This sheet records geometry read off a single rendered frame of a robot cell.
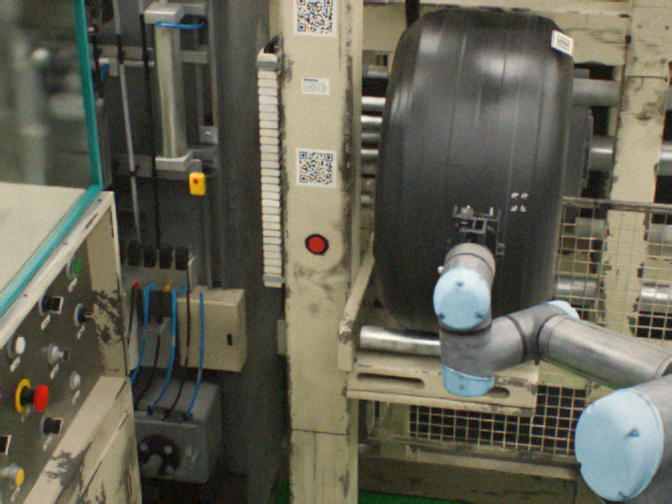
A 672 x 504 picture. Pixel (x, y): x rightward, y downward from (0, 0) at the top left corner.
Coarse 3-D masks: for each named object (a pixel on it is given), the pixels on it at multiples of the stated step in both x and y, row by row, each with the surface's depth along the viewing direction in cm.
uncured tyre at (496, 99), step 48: (432, 48) 217; (480, 48) 216; (528, 48) 216; (432, 96) 212; (480, 96) 211; (528, 96) 210; (384, 144) 215; (432, 144) 210; (480, 144) 209; (528, 144) 208; (384, 192) 214; (432, 192) 210; (480, 192) 209; (384, 240) 217; (432, 240) 213; (528, 240) 210; (384, 288) 225; (432, 288) 218; (528, 288) 216
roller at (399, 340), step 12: (360, 324) 244; (360, 336) 241; (372, 336) 241; (384, 336) 241; (396, 336) 240; (408, 336) 240; (420, 336) 240; (432, 336) 240; (372, 348) 242; (384, 348) 241; (396, 348) 241; (408, 348) 240; (420, 348) 240; (432, 348) 239
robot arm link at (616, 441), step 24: (648, 384) 150; (600, 408) 147; (624, 408) 145; (648, 408) 146; (576, 432) 152; (600, 432) 148; (624, 432) 144; (648, 432) 144; (600, 456) 148; (624, 456) 144; (648, 456) 143; (600, 480) 148; (624, 480) 145; (648, 480) 144
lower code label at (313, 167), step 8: (296, 152) 234; (304, 152) 233; (312, 152) 233; (320, 152) 233; (328, 152) 232; (296, 160) 234; (304, 160) 234; (312, 160) 234; (320, 160) 233; (328, 160) 233; (296, 168) 235; (304, 168) 235; (312, 168) 235; (320, 168) 234; (328, 168) 234; (296, 176) 236; (304, 176) 236; (312, 176) 235; (320, 176) 235; (328, 176) 235; (304, 184) 236; (312, 184) 236; (320, 184) 236; (328, 184) 235
